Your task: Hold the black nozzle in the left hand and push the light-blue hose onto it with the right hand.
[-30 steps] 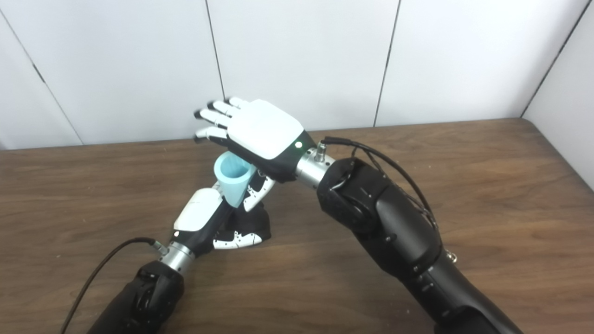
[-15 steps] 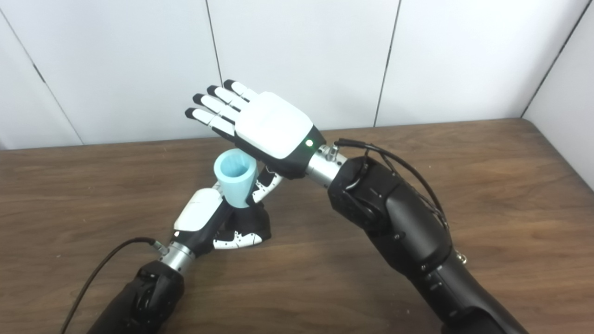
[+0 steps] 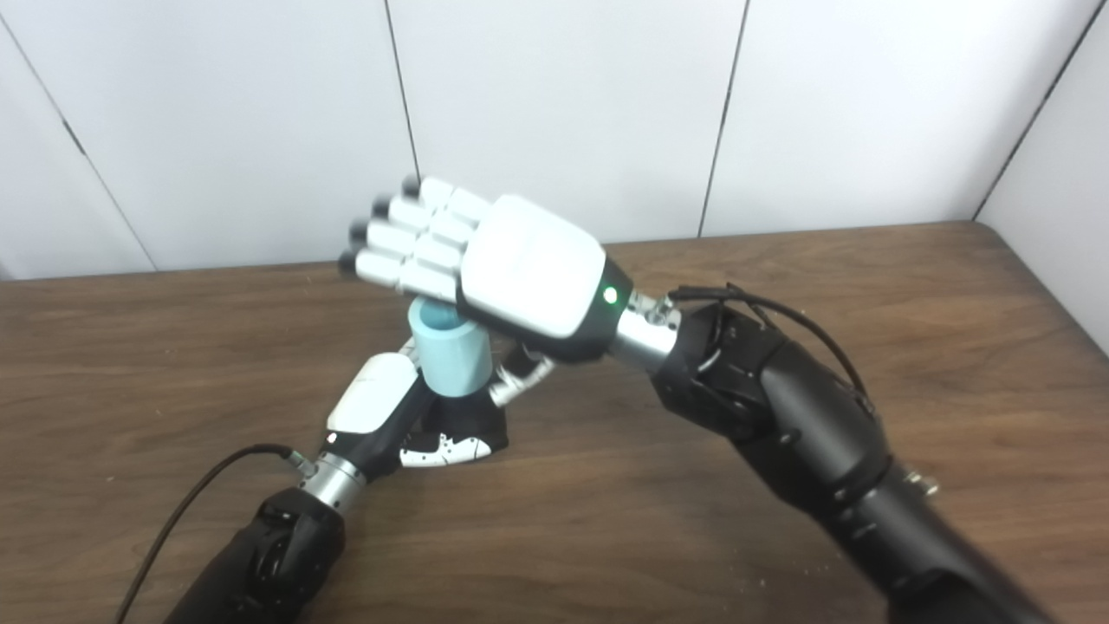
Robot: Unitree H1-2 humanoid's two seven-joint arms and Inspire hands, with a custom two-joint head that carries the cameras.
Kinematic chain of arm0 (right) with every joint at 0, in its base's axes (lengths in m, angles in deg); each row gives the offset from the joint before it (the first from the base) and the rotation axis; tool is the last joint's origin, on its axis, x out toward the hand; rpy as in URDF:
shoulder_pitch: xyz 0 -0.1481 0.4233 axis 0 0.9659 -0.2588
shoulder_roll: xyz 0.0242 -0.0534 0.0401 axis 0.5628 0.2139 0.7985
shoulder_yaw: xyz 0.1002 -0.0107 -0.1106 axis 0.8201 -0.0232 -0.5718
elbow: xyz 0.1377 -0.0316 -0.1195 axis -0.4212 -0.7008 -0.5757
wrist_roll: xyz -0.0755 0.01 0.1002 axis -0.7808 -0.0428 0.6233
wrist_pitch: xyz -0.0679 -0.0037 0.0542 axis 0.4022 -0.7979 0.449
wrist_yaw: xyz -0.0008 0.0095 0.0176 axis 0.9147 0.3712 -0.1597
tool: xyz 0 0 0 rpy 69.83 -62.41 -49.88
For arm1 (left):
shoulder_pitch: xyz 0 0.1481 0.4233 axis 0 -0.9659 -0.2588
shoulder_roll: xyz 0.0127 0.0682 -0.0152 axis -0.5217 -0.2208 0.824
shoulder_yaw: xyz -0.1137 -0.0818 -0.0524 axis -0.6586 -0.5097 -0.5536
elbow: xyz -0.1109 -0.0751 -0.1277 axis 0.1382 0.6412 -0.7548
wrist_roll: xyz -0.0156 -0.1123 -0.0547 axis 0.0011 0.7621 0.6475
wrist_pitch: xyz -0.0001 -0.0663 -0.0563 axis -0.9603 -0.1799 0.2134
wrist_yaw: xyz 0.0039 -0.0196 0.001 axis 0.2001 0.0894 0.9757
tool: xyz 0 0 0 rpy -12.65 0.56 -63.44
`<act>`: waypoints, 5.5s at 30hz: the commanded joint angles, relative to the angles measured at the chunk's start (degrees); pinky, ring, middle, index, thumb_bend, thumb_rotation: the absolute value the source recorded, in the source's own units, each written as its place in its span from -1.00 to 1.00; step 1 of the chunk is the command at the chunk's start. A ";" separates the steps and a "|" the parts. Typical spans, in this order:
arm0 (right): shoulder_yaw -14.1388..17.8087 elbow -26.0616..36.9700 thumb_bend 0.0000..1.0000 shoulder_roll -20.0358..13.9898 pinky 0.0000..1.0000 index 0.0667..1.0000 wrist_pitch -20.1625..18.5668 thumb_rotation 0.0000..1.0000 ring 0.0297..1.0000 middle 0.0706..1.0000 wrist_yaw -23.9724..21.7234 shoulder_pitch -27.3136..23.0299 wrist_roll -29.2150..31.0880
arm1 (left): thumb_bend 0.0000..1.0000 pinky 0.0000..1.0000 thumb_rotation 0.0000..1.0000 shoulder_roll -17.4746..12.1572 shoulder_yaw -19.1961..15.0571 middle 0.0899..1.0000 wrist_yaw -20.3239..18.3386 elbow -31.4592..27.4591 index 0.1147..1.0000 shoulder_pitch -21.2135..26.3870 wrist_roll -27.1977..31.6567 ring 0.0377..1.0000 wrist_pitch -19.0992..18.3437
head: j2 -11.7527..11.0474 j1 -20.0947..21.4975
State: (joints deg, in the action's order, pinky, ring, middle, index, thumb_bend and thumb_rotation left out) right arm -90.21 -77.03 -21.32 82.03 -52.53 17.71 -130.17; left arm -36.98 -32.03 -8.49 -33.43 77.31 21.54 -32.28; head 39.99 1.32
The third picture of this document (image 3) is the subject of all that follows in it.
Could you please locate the light-blue short hose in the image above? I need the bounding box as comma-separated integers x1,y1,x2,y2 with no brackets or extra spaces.
407,296,493,398

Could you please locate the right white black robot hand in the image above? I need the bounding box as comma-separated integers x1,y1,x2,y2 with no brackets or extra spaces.
338,176,635,406

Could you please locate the black funnel-shaped nozzle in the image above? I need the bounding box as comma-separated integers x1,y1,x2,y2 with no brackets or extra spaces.
407,386,510,465

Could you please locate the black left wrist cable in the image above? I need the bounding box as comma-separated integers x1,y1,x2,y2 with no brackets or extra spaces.
114,444,319,624

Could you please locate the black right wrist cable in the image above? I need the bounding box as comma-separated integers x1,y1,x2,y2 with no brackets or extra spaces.
658,283,878,419

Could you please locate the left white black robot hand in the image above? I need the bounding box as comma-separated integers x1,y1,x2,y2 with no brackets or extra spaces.
322,338,495,482

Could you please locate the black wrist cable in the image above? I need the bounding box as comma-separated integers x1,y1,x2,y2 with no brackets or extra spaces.
114,444,319,624
658,283,878,419

